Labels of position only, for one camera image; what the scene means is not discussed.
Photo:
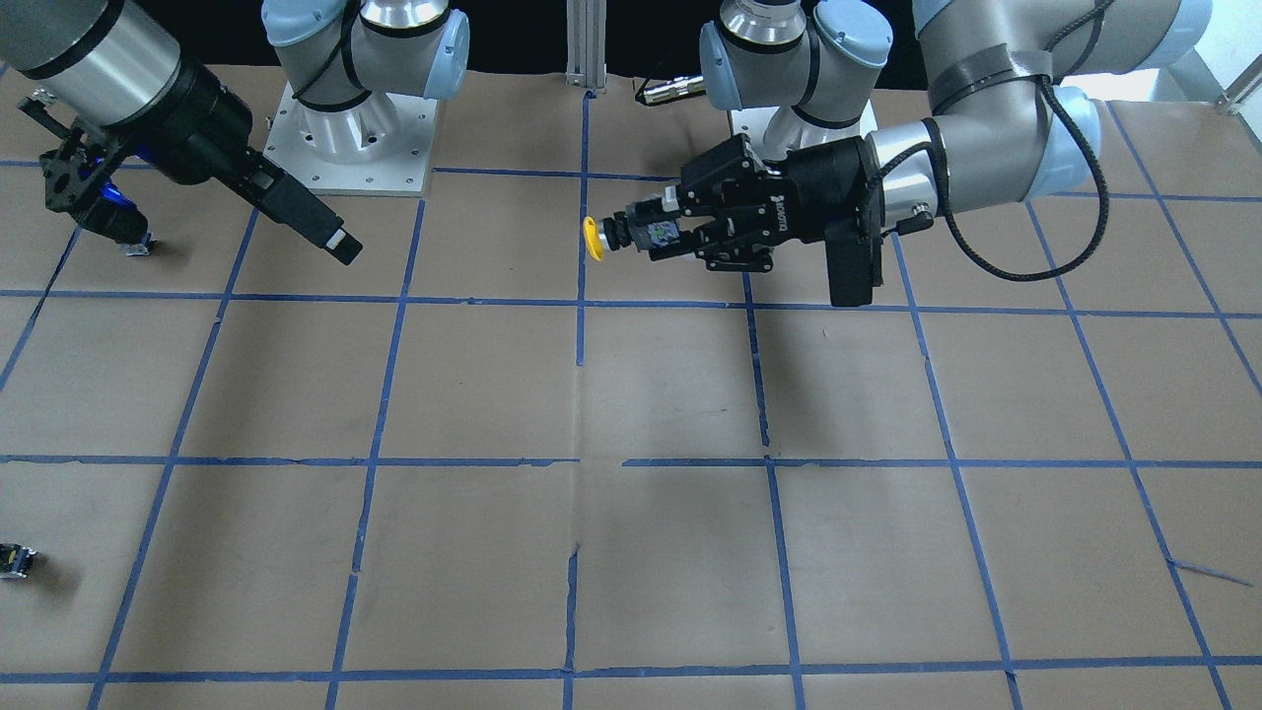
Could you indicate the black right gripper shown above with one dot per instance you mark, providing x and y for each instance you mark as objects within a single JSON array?
[{"x": 200, "y": 120}]

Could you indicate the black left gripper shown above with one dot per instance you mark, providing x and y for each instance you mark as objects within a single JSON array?
[{"x": 826, "y": 189}]

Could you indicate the yellow push button switch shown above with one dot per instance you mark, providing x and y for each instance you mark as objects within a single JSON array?
[{"x": 604, "y": 236}]

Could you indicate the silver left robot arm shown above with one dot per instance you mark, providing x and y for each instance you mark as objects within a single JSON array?
[{"x": 1001, "y": 129}]

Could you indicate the aluminium frame post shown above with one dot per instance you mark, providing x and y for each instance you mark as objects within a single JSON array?
[{"x": 585, "y": 24}]

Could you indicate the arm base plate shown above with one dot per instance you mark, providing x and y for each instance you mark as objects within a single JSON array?
[{"x": 382, "y": 147}]

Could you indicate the small black yellow switch block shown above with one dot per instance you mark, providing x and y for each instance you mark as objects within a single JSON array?
[{"x": 16, "y": 560}]

